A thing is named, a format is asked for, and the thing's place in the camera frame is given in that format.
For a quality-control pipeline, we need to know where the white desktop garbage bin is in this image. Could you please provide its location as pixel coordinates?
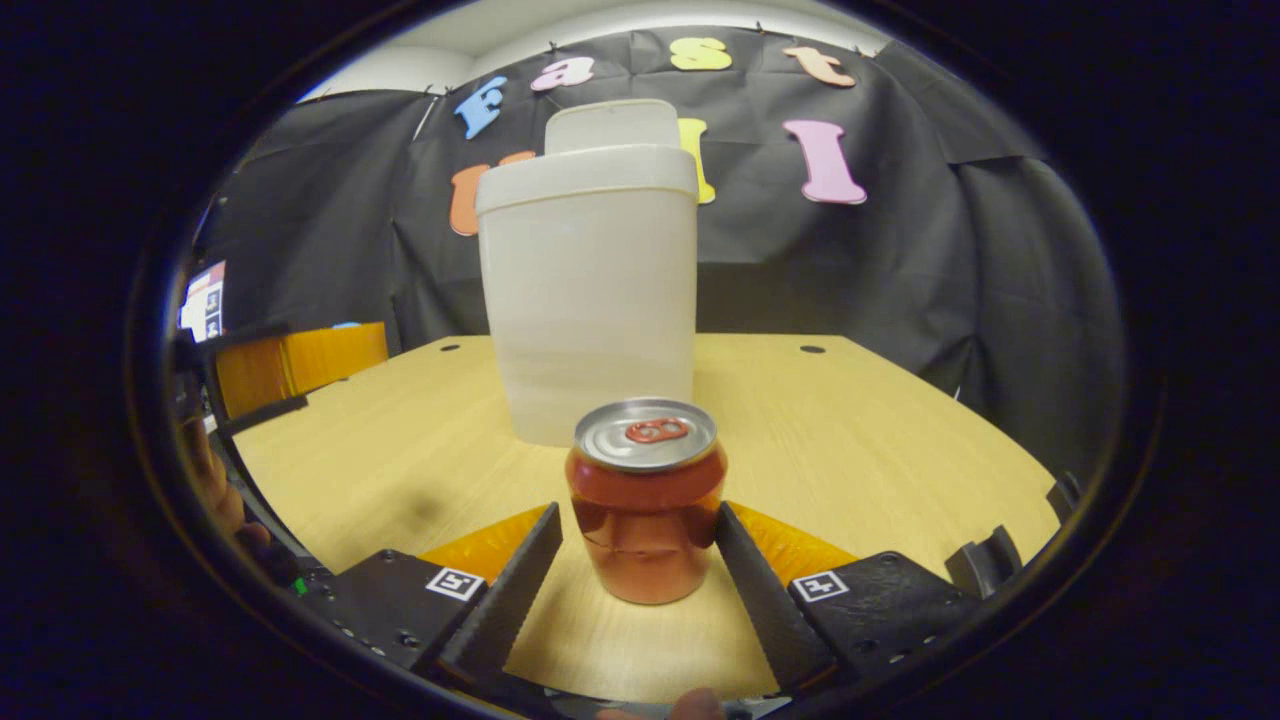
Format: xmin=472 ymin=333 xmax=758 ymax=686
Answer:
xmin=475 ymin=98 xmax=701 ymax=448

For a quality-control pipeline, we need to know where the red pop can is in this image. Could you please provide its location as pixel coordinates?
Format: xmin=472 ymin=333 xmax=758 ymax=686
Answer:
xmin=565 ymin=398 xmax=729 ymax=605

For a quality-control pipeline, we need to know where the wooden desktop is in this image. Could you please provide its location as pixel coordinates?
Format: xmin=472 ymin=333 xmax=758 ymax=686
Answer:
xmin=232 ymin=333 xmax=1063 ymax=706

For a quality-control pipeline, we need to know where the black bracket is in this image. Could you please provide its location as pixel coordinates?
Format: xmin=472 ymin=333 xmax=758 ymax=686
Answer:
xmin=945 ymin=525 xmax=1023 ymax=599
xmin=1045 ymin=472 xmax=1084 ymax=522

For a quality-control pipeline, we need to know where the computer monitor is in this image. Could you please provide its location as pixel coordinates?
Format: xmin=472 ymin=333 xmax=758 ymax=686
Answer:
xmin=180 ymin=260 xmax=227 ymax=343

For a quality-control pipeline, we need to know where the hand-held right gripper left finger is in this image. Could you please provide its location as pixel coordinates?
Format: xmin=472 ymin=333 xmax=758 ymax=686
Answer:
xmin=300 ymin=502 xmax=564 ymax=693

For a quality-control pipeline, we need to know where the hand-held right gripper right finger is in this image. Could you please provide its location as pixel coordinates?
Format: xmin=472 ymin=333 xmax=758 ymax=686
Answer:
xmin=715 ymin=502 xmax=986 ymax=696

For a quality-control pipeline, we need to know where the black backdrop cloth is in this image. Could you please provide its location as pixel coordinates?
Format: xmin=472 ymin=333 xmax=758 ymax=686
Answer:
xmin=195 ymin=25 xmax=1126 ymax=481

